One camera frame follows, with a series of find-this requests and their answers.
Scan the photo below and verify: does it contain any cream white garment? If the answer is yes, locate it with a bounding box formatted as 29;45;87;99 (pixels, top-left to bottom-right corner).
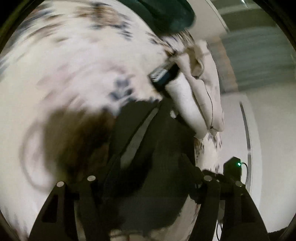
165;31;224;139

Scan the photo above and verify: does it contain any black white striped garment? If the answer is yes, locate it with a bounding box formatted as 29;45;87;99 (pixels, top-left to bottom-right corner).
79;98;195;240

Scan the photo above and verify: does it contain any white bed headboard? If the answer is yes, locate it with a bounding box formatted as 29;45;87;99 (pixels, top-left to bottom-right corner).
189;1;262;206

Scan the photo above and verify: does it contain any grey blue right curtain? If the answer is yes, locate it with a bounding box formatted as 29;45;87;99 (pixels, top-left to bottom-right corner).
217;27;295;93

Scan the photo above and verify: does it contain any dark green folded quilt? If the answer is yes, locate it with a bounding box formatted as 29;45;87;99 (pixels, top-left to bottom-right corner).
120;0;195;36

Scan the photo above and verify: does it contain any floral bed sheet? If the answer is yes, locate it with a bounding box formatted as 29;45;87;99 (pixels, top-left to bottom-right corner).
0;0;225;241

